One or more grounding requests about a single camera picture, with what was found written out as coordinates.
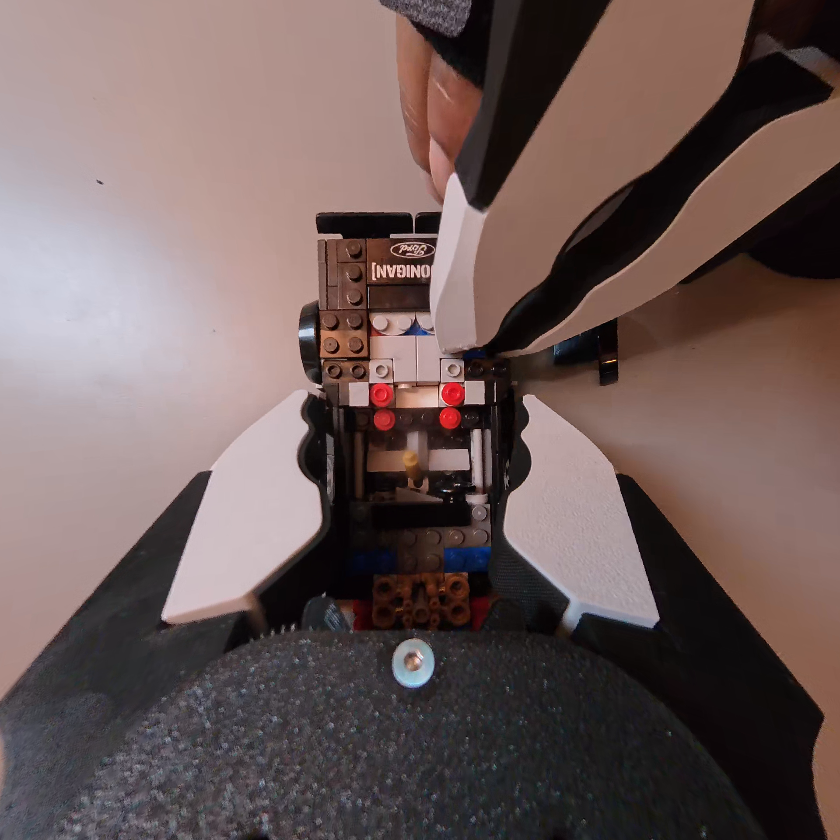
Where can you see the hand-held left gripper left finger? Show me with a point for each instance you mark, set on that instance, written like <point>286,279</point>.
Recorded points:
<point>256,518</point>

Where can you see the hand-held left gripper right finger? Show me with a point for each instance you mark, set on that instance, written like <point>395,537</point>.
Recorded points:
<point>577,525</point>

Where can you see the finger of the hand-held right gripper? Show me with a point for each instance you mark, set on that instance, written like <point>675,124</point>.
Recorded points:
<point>722,197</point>
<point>590,118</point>

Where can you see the black wheel arch brick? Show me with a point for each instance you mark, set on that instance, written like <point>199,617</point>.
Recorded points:
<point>607,358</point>

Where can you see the black toy brick car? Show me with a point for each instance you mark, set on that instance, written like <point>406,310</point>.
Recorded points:
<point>344,275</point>

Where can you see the person's right forearm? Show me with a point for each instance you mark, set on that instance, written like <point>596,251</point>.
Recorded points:
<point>800,256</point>

